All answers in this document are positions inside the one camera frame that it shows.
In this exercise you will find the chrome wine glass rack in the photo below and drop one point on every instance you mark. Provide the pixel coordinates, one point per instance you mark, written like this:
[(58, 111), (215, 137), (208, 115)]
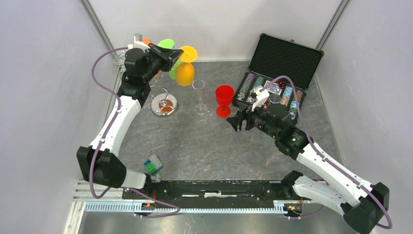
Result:
[(162, 102)]

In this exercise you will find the orange plastic wine glass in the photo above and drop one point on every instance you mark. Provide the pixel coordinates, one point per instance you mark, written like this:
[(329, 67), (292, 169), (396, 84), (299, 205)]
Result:
[(147, 41)]

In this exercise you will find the green plastic wine glass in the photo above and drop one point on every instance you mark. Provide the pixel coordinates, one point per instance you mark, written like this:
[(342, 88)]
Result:
[(168, 46)]

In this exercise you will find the coloured toy brick block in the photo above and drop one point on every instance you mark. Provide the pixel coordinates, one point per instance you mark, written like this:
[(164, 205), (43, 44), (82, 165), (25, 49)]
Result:
[(153, 164)]

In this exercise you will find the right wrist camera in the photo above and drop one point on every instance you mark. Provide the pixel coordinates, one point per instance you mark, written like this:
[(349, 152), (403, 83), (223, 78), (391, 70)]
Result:
[(261, 97)]

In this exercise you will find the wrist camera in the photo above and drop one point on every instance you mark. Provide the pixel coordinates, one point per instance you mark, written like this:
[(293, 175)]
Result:
[(138, 43), (261, 97)]

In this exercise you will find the red plastic wine glass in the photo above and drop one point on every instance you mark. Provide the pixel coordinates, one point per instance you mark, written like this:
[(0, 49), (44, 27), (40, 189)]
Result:
[(224, 95)]

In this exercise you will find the yellow plastic wine glass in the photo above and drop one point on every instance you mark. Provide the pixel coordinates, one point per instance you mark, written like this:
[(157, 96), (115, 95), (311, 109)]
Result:
[(185, 70)]

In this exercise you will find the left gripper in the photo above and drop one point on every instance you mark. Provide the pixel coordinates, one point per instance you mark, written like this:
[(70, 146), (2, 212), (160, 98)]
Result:
[(168, 56)]

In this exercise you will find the clear flute glass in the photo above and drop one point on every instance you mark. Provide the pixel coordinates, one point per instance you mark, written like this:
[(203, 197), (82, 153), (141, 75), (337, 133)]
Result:
[(199, 88)]

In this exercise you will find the clear wine glass on rack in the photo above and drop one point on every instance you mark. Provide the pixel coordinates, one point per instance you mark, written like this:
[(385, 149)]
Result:
[(119, 58)]

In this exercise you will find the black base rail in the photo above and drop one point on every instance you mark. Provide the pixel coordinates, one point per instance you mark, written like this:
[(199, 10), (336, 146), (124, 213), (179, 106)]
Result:
[(173, 197)]

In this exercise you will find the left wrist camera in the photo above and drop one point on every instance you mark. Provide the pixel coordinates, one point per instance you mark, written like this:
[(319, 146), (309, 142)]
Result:
[(138, 43)]

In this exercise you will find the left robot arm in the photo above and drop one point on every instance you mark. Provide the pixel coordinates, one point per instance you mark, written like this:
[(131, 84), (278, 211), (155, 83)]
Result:
[(99, 162)]

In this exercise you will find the black poker chip case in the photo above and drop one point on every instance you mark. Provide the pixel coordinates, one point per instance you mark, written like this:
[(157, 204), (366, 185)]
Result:
[(272, 58)]

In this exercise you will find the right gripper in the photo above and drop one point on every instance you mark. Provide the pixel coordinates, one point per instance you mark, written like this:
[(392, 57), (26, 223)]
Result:
[(236, 121)]

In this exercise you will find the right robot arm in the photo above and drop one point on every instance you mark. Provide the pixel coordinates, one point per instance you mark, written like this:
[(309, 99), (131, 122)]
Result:
[(361, 203)]

